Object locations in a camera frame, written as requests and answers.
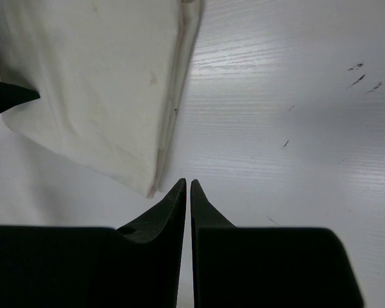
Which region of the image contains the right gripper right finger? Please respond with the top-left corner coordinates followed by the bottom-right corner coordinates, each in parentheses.
top-left (190, 180), bottom-right (364, 307)

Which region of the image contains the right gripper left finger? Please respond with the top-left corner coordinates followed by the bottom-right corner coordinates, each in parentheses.
top-left (0, 179), bottom-right (187, 307)

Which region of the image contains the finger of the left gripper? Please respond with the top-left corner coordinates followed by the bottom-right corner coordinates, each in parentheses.
top-left (0, 82), bottom-right (40, 114)

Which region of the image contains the cream white t shirt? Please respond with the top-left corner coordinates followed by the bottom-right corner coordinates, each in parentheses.
top-left (0, 1), bottom-right (202, 198)

